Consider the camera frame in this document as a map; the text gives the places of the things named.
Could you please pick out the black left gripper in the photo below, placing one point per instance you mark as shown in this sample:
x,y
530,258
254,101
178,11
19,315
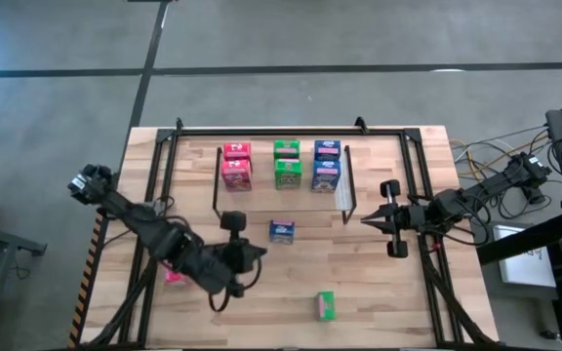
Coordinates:
x,y
234,258

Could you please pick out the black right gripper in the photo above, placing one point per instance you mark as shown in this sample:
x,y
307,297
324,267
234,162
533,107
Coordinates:
x,y
408,219

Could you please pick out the blue Frosted Flakes cereal box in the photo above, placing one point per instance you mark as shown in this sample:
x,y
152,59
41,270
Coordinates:
x,y
327,149
281,231
326,176

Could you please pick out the red Froot Loops cereal box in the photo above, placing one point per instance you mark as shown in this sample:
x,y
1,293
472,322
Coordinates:
x,y
173,278
237,150
236,176

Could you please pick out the green Apple Jacks cereal box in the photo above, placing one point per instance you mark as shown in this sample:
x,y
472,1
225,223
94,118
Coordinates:
x,y
288,175
326,305
286,148

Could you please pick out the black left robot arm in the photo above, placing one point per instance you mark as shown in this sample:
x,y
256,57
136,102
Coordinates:
x,y
164,239

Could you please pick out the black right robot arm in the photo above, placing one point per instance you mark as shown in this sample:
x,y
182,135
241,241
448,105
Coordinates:
x,y
456,202

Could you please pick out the black metal bar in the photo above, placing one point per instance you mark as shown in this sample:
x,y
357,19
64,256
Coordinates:
x,y
530,239

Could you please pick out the white paper sheet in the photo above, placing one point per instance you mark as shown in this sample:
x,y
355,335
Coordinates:
x,y
525,268

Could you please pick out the black power adapter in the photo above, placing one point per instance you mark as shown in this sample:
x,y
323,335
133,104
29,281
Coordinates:
x,y
534,196

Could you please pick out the yellow black hazard tape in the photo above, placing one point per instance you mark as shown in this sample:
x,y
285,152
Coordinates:
x,y
86,283

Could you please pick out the small black floor object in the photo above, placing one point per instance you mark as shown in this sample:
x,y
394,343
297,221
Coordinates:
x,y
548,335

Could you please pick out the grey metal stand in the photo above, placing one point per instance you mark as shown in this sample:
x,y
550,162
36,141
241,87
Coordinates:
x,y
3,239

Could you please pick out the black metal table frame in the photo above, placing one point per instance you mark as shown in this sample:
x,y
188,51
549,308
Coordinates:
x,y
261,131

